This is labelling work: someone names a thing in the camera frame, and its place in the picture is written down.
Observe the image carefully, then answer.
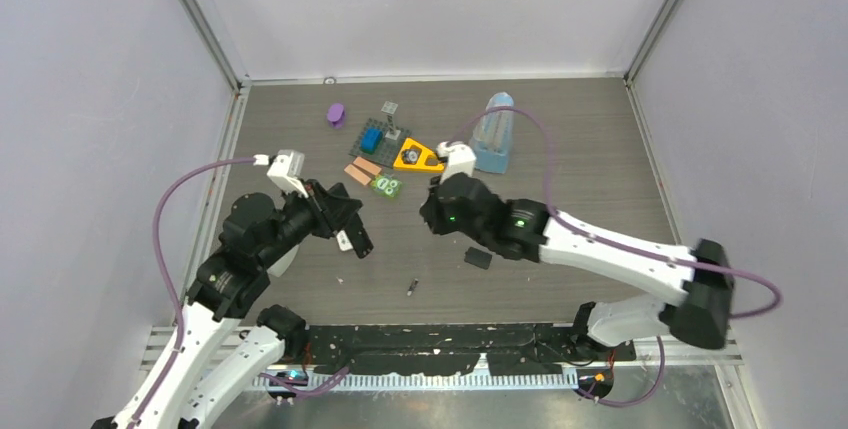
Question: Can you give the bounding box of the grey brick post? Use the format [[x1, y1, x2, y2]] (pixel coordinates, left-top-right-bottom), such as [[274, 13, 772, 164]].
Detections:
[[381, 101, 401, 141]]

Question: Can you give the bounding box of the grey building brick plate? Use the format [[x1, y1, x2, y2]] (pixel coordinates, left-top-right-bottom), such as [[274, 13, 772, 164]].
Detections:
[[348, 118, 412, 168]]

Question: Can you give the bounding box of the purple cap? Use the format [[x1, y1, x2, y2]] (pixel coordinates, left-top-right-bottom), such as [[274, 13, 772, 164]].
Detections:
[[326, 103, 346, 129]]

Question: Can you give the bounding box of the blue translucent metronome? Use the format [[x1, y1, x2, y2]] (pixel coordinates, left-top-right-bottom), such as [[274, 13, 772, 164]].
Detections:
[[469, 92, 514, 174]]

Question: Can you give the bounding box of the black battery compartment cover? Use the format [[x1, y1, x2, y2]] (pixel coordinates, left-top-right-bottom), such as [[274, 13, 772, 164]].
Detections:
[[464, 247, 493, 270]]

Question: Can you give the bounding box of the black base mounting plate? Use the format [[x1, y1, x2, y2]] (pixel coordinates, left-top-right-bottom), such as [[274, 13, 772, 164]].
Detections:
[[286, 323, 635, 376]]

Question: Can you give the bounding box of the white remote control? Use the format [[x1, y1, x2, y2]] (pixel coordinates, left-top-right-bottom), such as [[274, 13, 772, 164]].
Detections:
[[336, 230, 353, 252]]

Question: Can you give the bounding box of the yellow triangular toy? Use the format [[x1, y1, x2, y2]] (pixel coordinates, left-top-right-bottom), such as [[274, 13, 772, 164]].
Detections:
[[392, 137, 445, 174]]

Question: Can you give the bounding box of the green monster toy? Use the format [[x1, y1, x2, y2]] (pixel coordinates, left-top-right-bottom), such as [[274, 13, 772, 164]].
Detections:
[[370, 174, 403, 198]]

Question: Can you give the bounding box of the tan wooden block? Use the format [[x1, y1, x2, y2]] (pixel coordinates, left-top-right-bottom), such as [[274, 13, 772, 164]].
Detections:
[[344, 164, 372, 186], [353, 157, 382, 176]]

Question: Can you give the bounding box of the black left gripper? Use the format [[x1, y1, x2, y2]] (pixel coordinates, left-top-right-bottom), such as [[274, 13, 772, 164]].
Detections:
[[261, 176, 362, 266]]

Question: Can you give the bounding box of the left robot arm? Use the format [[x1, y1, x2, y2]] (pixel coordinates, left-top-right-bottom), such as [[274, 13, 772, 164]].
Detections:
[[93, 179, 373, 428]]

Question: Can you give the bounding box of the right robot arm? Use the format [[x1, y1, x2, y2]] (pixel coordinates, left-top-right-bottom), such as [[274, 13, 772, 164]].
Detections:
[[420, 173, 735, 360]]

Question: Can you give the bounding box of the blue building brick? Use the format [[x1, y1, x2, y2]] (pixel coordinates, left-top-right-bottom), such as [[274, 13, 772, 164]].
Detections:
[[359, 127, 383, 154]]

